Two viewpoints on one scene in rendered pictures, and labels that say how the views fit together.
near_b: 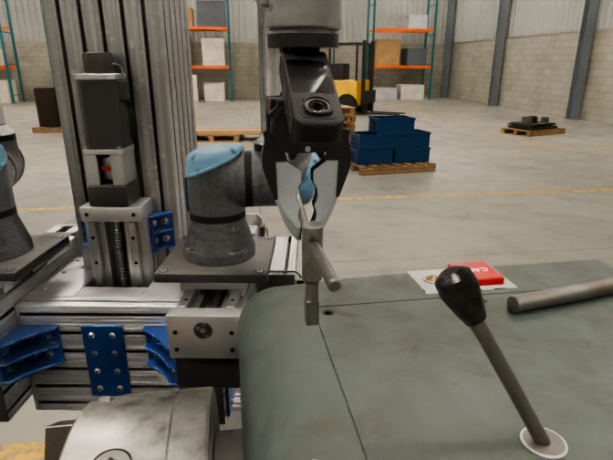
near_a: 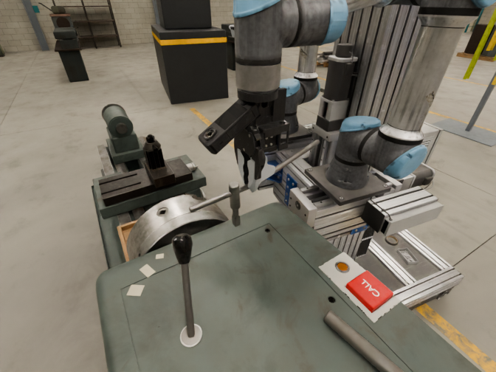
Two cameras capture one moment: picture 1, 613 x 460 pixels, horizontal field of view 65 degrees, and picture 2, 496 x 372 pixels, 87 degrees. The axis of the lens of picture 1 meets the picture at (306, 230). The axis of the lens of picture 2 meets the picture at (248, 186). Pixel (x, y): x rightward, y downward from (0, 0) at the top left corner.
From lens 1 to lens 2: 0.55 m
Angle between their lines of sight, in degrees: 61
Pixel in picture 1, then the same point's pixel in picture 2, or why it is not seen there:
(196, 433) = (179, 222)
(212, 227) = (336, 162)
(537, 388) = (237, 333)
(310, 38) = (240, 95)
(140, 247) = (327, 153)
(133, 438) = (173, 210)
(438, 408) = (204, 288)
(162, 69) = (376, 59)
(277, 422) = not seen: hidden behind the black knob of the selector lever
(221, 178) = (348, 139)
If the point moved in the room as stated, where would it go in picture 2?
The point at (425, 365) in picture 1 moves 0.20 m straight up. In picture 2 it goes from (237, 277) to (234, 199)
